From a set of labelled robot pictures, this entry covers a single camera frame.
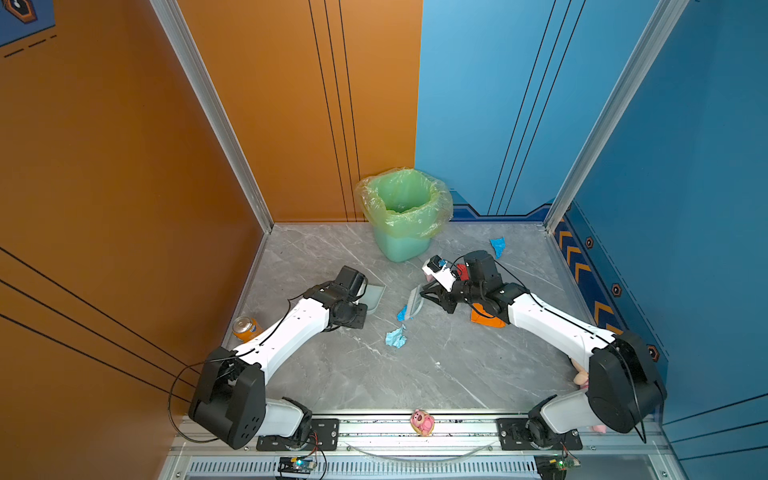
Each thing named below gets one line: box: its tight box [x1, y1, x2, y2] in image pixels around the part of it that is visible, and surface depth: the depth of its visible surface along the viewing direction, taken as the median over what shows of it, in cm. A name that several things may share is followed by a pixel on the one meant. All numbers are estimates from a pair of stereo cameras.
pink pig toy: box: [410, 408, 435, 437], surface depth 75 cm
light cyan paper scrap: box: [385, 326, 407, 349], surface depth 90 cm
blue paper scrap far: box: [489, 237, 507, 259], surface depth 115 cm
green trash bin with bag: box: [355, 168, 454, 263], surface depth 96 cm
